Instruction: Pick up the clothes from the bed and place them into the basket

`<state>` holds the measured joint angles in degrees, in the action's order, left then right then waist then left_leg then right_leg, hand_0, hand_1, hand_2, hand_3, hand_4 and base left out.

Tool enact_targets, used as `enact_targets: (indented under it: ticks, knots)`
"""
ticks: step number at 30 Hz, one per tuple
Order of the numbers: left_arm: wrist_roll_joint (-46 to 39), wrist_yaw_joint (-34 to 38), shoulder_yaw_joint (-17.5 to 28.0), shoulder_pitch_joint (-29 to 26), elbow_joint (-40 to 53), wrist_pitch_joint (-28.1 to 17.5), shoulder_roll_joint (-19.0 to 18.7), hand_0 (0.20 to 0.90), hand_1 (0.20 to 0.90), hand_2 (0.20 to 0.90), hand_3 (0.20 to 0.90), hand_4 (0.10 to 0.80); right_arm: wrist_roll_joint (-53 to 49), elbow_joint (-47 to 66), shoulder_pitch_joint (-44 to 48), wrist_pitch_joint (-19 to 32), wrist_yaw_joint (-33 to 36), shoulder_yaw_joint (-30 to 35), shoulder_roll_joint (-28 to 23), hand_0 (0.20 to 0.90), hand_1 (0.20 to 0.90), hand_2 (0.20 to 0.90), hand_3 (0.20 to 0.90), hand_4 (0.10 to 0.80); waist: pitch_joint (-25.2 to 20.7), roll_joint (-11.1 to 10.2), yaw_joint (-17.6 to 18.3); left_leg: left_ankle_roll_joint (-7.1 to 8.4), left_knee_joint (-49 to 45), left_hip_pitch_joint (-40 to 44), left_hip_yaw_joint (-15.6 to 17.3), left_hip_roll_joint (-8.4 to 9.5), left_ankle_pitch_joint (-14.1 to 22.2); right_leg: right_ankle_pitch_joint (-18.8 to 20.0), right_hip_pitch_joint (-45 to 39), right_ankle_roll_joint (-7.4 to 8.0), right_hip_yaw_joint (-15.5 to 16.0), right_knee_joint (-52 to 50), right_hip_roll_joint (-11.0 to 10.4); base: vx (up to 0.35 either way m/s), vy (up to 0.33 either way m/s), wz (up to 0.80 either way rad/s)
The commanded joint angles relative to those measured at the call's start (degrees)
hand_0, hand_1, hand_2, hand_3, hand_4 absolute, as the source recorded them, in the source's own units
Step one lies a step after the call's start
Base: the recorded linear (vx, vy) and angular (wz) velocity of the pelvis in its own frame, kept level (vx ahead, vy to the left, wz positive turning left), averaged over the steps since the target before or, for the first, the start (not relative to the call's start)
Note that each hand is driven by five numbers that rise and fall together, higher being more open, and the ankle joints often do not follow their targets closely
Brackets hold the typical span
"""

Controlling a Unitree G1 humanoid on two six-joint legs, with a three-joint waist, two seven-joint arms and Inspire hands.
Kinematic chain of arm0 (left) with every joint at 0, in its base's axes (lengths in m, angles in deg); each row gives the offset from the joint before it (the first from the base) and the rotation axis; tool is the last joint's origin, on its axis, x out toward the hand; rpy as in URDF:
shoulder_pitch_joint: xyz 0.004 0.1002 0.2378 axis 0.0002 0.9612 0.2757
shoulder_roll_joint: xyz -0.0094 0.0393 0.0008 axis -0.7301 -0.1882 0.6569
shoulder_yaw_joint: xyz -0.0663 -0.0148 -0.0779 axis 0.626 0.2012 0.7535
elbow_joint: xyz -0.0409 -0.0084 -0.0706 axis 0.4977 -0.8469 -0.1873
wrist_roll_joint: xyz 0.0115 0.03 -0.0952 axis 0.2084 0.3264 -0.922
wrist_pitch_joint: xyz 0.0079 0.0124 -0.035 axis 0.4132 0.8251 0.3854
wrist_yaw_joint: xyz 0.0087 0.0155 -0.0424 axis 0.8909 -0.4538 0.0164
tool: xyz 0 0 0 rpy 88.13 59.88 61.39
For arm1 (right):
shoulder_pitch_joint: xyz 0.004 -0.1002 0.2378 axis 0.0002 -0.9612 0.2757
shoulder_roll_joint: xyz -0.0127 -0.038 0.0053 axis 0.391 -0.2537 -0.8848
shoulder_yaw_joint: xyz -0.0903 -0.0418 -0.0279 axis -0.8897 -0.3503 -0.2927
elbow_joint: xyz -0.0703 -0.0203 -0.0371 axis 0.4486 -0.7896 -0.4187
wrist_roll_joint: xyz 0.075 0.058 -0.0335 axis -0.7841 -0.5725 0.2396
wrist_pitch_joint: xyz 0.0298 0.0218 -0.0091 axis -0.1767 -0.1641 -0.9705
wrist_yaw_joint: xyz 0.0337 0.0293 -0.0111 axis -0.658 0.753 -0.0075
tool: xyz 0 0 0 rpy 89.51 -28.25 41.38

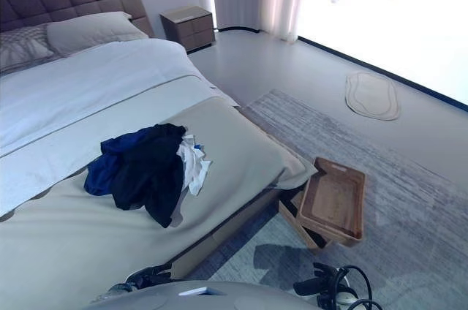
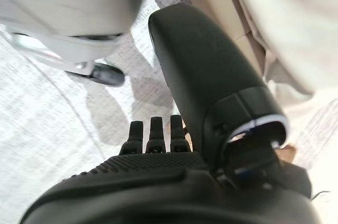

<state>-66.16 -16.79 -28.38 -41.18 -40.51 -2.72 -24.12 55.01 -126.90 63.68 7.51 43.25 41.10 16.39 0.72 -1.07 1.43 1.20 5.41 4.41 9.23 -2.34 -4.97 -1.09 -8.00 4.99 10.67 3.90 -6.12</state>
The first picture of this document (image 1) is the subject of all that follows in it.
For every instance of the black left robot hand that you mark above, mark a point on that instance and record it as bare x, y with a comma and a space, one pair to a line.
150, 277

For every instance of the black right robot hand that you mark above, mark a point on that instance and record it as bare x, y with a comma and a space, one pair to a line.
327, 286

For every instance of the black garment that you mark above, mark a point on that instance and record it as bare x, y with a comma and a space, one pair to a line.
153, 178

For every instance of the white garment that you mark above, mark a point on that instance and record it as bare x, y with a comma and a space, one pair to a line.
194, 167

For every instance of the brown wicker basket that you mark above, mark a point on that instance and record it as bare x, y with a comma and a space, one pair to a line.
332, 200

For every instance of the bed with beige cover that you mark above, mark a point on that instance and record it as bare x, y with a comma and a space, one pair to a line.
226, 142

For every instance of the grey robot torso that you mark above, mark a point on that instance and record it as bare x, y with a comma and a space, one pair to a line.
204, 301

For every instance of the flat brown wicker tray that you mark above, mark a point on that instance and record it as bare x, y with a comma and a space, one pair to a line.
296, 220

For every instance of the large grey striped rug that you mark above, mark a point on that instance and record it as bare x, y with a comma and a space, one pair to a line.
409, 193

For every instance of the small oval beige rug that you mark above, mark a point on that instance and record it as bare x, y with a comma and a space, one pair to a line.
371, 96

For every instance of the white duvet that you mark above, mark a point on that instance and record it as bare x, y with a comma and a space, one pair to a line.
91, 87

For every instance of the plain beige pillow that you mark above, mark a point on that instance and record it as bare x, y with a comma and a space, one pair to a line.
91, 34

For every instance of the brown wooden nightstand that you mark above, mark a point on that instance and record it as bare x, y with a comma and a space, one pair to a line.
190, 28

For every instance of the grey patterned pillow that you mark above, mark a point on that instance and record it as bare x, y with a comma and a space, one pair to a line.
22, 47

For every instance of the bright floor-length window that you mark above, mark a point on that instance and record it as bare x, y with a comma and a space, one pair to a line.
395, 25

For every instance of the brown upholstered bed frame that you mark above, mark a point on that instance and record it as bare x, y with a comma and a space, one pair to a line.
226, 233

